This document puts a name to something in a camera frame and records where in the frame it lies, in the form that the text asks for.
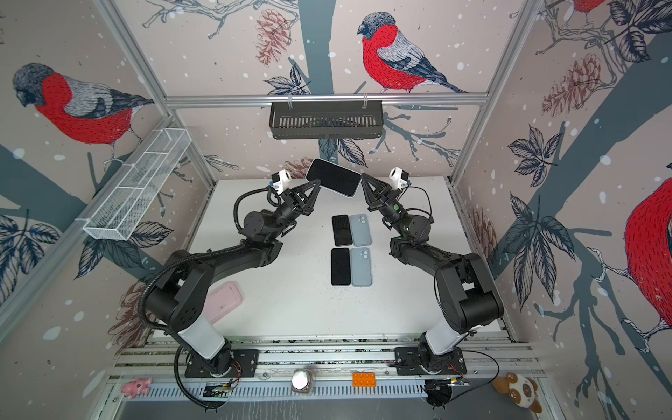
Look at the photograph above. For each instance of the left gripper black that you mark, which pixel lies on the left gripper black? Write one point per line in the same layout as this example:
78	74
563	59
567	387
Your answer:
293	204

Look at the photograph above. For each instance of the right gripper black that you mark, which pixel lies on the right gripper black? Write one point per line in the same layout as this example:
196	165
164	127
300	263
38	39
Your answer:
391	204

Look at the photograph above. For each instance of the black phone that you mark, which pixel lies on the black phone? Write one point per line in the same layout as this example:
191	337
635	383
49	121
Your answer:
342	231
335	178

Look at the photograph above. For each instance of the grey-blue phone case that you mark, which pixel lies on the grey-blue phone case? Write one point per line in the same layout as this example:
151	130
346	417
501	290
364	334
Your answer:
360	230

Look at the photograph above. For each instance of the light-blue phone case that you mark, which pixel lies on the light-blue phone case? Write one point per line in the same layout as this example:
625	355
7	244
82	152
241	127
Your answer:
361	268

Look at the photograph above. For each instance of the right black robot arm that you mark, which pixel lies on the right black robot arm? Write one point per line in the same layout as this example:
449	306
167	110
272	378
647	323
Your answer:
463	285

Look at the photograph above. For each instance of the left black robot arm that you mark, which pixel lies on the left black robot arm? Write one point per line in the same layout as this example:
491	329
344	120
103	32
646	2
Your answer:
174	300

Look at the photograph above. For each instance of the pink phone case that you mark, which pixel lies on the pink phone case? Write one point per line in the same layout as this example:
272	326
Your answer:
222	301

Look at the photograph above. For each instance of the round silver button light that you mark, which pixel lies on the round silver button light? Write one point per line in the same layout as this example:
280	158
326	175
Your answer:
302	381

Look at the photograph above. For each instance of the orange toy brick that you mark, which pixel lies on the orange toy brick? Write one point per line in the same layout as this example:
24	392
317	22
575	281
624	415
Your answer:
364	380

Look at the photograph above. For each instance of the brown white plush toy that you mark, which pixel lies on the brown white plush toy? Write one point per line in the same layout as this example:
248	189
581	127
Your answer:
523	391

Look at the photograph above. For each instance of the pink plush toy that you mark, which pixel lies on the pink plush toy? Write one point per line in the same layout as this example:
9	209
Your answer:
138	388

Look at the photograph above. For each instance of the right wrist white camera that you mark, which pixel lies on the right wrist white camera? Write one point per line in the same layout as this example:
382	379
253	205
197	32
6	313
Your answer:
399	179

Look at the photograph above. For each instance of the black wall basket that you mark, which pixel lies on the black wall basket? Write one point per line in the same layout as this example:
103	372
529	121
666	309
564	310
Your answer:
326	120

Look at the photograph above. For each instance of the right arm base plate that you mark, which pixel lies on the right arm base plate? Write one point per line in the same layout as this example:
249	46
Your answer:
415	362

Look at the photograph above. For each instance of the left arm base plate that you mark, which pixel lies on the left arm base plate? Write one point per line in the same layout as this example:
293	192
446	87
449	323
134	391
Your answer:
244	363

